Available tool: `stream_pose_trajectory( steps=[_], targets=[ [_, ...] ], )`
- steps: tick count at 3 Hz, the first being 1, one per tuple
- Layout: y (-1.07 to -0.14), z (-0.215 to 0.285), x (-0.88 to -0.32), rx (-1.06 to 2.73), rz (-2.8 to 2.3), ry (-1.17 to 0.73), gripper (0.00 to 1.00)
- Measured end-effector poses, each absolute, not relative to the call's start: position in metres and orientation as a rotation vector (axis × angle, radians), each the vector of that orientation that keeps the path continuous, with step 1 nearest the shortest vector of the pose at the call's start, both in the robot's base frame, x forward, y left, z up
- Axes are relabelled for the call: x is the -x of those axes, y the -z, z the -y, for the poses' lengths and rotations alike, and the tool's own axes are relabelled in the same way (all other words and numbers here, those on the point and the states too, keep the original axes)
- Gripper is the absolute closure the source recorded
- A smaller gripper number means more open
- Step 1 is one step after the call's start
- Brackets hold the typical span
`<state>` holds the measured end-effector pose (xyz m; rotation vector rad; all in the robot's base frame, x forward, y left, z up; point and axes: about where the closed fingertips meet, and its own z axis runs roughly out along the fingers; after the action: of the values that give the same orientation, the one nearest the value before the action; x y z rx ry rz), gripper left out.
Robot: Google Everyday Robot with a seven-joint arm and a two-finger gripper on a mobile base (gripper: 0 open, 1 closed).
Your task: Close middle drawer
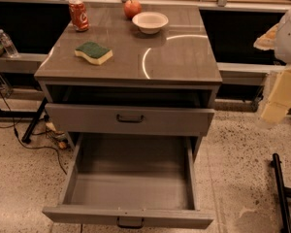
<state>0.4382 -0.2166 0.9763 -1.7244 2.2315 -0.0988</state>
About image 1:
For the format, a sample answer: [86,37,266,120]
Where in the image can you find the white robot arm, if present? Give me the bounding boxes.
[253,8,291,127]

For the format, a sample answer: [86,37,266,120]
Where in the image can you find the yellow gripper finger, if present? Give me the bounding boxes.
[258,65,291,127]
[253,24,278,50]

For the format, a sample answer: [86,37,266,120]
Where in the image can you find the green yellow sponge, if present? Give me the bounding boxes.
[75,42,113,65]

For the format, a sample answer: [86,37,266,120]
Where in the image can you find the black table leg left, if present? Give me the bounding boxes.
[21,98,48,144]

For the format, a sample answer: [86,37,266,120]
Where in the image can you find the grey top drawer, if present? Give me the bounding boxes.
[46,103,214,136]

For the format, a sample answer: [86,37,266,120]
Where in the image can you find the grey drawer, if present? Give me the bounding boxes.
[46,103,214,136]
[43,134,213,229]

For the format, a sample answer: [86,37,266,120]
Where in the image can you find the small objects on floor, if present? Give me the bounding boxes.
[46,122,68,150]

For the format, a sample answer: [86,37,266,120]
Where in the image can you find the clear water bottle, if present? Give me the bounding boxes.
[0,29,18,57]

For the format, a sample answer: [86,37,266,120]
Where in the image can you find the white bowl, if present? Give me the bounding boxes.
[132,12,169,34]

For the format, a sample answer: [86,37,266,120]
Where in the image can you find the grey drawer cabinet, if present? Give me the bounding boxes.
[34,4,223,150]

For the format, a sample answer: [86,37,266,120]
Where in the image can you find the orange soda can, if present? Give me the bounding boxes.
[69,0,89,32]

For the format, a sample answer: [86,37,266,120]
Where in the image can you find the black floor cable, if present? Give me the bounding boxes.
[0,81,68,176]

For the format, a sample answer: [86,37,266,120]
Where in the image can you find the red apple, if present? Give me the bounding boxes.
[124,0,142,19]

